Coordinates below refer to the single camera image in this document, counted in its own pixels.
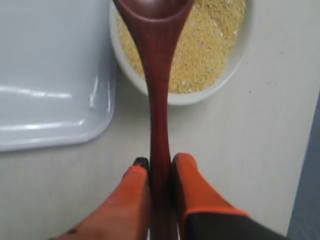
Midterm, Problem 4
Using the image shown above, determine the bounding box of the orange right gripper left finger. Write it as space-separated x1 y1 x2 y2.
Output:
53 157 151 240

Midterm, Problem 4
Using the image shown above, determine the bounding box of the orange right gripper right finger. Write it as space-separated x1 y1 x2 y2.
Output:
172 153 286 240

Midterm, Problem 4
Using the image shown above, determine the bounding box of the dark brown wooden spoon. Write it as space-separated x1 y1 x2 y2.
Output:
114 0 194 240

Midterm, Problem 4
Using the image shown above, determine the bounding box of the yellow grainy powder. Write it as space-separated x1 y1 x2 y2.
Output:
116 0 247 95

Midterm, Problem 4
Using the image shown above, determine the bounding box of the white ceramic bowl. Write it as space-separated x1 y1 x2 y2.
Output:
109 0 257 106

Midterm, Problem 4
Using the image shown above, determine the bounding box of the white rectangular plastic tray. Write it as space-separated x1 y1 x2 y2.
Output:
0 0 116 152

